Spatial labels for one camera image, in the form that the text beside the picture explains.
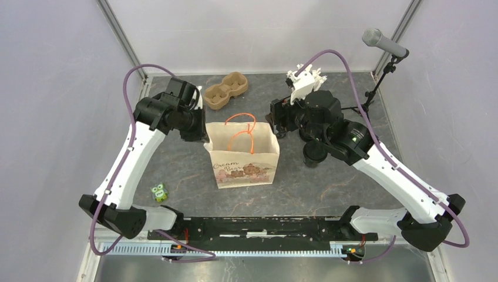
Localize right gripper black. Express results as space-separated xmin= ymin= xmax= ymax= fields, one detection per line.
xmin=265 ymin=88 xmax=328 ymax=145

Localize brown paper bag orange handles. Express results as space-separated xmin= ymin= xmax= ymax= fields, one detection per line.
xmin=204 ymin=113 xmax=280 ymax=189

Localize black plastic cup lid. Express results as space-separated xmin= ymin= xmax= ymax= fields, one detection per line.
xmin=303 ymin=140 xmax=328 ymax=162

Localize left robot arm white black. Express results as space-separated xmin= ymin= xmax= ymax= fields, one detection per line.
xmin=79 ymin=78 xmax=209 ymax=240

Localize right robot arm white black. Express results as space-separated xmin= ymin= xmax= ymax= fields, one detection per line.
xmin=265 ymin=90 xmax=465 ymax=252

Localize white wrapped straws bundle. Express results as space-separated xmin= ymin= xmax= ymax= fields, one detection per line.
xmin=287 ymin=67 xmax=327 ymax=91

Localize small green toy box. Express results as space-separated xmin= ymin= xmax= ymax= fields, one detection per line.
xmin=150 ymin=183 xmax=168 ymax=203

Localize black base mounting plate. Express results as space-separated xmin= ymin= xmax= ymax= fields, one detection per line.
xmin=167 ymin=216 xmax=378 ymax=251

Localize grey microphone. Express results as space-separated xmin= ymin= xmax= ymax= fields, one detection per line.
xmin=362 ymin=28 xmax=409 ymax=58

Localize black microphone tripod stand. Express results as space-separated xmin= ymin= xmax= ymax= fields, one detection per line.
xmin=342 ymin=55 xmax=401 ymax=120

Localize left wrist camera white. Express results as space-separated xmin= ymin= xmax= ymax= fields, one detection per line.
xmin=192 ymin=86 xmax=203 ymax=110

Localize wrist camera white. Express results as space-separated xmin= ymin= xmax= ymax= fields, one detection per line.
xmin=192 ymin=86 xmax=203 ymax=110
xmin=287 ymin=64 xmax=322 ymax=105

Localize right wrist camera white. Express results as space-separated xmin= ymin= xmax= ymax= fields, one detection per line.
xmin=287 ymin=64 xmax=322 ymax=105

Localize white toothed cable rail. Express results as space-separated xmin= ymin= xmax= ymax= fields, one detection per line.
xmin=99 ymin=243 xmax=346 ymax=259

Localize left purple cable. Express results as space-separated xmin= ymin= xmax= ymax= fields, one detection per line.
xmin=89 ymin=64 xmax=217 ymax=264

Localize purple cable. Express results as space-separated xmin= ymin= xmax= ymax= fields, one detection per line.
xmin=89 ymin=64 xmax=217 ymax=264
xmin=295 ymin=49 xmax=470 ymax=266

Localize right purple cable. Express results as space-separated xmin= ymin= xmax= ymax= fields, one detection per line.
xmin=295 ymin=49 xmax=470 ymax=266

